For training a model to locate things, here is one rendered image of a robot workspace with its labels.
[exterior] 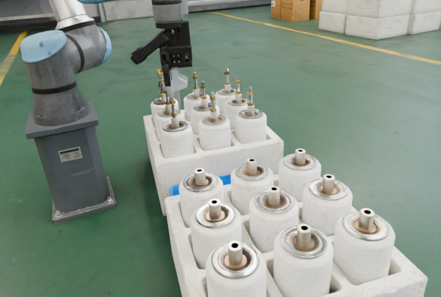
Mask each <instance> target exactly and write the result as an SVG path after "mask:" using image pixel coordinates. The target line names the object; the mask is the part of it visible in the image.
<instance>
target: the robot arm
mask: <svg viewBox="0 0 441 297"><path fill-rule="evenodd" d="M107 1H115V0H49V3H50V5H51V8H52V10H53V12H54V15H55V17H56V20H57V22H58V23H57V26H56V28H55V30H52V31H45V32H42V33H36V34H33V35H31V36H28V37H26V38H25V39H23V40H22V41H21V44H20V50H21V53H22V60H23V61H24V64H25V67H26V71H27V74H28V78H29V81H30V85H31V89H32V92H33V108H32V117H33V120H34V123H35V124H37V125H41V126H56V125H64V124H67V123H71V122H74V121H77V120H80V119H82V118H84V117H85V116H86V115H87V114H88V113H89V107H88V104H87V102H86V101H85V99H84V97H83V95H82V94H81V93H80V91H79V89H78V87H77V83H76V80H75V74H77V73H80V72H82V71H86V70H88V69H91V68H96V67H98V66H99V65H101V64H103V63H105V62H106V61H107V60H108V59H109V56H110V54H111V50H112V46H111V41H110V38H109V36H108V34H107V33H106V32H105V31H103V29H102V28H100V27H97V26H96V24H95V20H94V19H93V18H91V17H89V16H87V14H86V12H85V9H84V6H83V4H99V3H102V2H107ZM152 8H153V14H154V20H155V21H156V22H155V23H156V28H159V29H165V30H162V31H160V32H159V33H158V34H157V35H156V36H154V37H153V38H151V40H149V41H148V42H147V43H145V44H144V45H143V46H141V47H140V48H137V49H135V50H134V51H133V52H132V56H131V60H132V61H133V62H134V63H135V64H136V65H137V64H140V63H142V62H143V61H145V59H147V56H149V55H150V54H151V53H153V52H154V51H155V50H156V49H158V48H159V49H160V51H159V53H160V60H161V66H162V67H163V77H164V81H165V88H166V91H167V95H168V97H169V98H170V99H171V100H174V99H173V96H174V92H175V91H178V90H181V89H185V88H186V87H187V86H188V83H187V82H188V78H187V76H184V75H181V74H180V73H179V68H185V67H192V47H191V41H190V29H189V20H186V21H182V19H183V12H182V0H152ZM171 29H172V30H174V32H172V30H171Z"/></svg>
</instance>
